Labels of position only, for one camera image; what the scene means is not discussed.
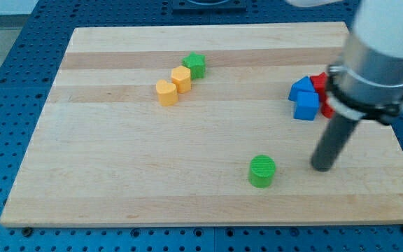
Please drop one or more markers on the blue triangle block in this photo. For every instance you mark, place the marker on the blue triangle block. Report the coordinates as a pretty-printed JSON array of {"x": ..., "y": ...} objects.
[{"x": 302, "y": 85}]

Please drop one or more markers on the yellow hexagon block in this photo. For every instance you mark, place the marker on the yellow hexagon block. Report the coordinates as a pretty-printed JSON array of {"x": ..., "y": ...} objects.
[{"x": 181, "y": 77}]

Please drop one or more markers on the red block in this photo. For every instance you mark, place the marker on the red block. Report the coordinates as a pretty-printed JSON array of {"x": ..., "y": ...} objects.
[
  {"x": 319, "y": 83},
  {"x": 326, "y": 110}
]

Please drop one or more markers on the blue cube block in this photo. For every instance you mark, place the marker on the blue cube block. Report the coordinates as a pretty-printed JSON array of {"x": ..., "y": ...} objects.
[{"x": 306, "y": 106}]

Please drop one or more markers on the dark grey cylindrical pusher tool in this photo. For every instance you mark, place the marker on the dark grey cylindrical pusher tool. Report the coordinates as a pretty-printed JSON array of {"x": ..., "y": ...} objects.
[{"x": 337, "y": 133}]

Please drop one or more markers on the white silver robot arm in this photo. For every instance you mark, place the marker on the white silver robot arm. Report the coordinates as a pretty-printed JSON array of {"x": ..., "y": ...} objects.
[{"x": 366, "y": 81}]

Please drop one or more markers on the green cylinder block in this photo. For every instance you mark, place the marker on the green cylinder block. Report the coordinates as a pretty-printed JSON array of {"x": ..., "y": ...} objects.
[{"x": 261, "y": 171}]

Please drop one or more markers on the red block lower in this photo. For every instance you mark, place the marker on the red block lower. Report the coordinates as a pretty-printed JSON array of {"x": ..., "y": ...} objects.
[{"x": 326, "y": 110}]

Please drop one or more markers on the green star block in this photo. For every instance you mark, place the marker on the green star block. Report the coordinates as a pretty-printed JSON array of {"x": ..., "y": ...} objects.
[{"x": 196, "y": 63}]

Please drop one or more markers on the red block upper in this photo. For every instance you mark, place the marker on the red block upper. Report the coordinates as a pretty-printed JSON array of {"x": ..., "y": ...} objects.
[{"x": 319, "y": 83}]

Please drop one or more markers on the wooden board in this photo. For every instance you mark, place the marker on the wooden board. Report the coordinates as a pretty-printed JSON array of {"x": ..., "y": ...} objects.
[{"x": 106, "y": 154}]

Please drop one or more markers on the yellow heart block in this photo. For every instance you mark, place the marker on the yellow heart block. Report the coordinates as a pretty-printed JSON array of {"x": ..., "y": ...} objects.
[{"x": 166, "y": 92}]

